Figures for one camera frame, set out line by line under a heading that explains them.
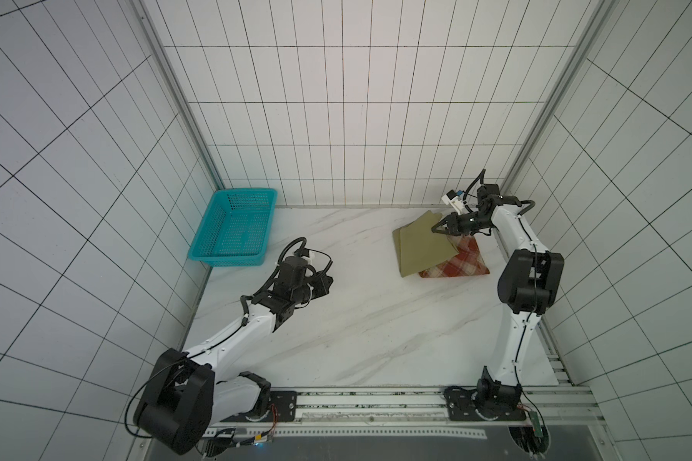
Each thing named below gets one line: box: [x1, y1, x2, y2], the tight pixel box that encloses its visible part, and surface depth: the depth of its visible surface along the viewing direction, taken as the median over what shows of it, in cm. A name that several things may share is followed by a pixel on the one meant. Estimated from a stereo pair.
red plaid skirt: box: [418, 234, 491, 278], surface depth 100 cm
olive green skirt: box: [392, 210, 460, 278], surface depth 100 cm
